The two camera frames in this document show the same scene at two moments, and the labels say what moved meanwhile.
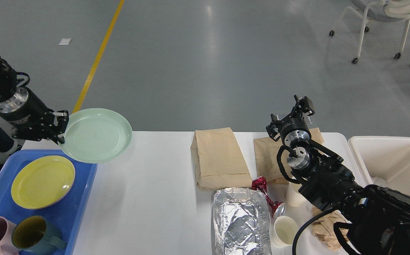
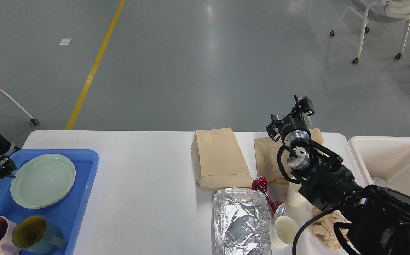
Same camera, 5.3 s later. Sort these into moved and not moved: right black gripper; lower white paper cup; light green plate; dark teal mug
Moved: light green plate
Not moved: right black gripper; dark teal mug; lower white paper cup
